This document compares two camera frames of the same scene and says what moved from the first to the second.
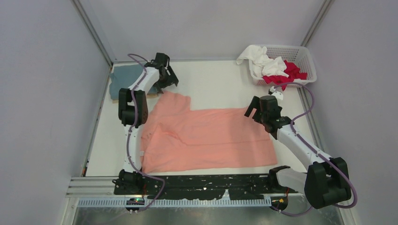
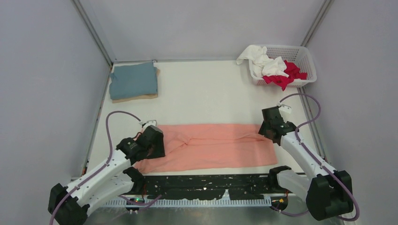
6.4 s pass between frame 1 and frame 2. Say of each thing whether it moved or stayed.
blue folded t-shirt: stayed
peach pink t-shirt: moved
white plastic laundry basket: stayed
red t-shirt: stayed
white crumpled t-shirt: stayed
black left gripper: moved
